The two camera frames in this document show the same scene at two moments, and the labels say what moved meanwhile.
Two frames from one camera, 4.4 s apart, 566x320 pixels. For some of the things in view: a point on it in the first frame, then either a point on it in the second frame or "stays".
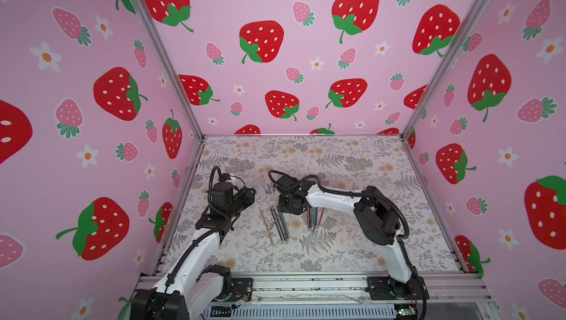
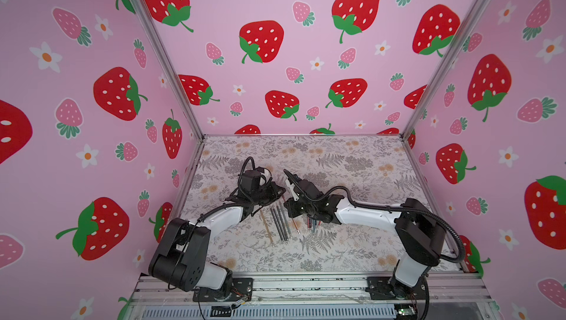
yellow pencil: (266, 225) stays
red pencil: (275, 221) → (298, 230)
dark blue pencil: (280, 233) stays
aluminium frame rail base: (343, 297) stays
